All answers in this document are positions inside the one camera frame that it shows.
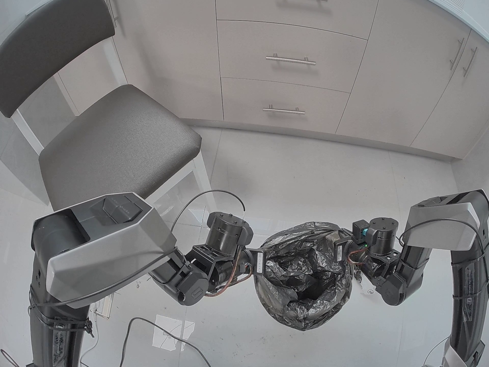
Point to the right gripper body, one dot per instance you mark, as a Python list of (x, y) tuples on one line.
[(341, 251)]

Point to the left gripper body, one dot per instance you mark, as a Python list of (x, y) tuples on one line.
[(248, 264)]

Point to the black plastic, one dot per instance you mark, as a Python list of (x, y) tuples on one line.
[(358, 275)]

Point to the clear printed wrapper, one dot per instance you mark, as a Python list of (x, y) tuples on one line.
[(368, 287)]

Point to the black plastic bag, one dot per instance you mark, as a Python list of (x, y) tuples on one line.
[(305, 312)]

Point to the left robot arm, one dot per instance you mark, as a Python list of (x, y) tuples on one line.
[(107, 243)]

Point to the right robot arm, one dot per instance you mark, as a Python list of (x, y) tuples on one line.
[(439, 220)]

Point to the grey and white chair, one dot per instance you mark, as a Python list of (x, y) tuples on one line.
[(114, 140)]

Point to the beige drawer cabinet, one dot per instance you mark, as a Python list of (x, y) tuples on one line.
[(290, 40)]

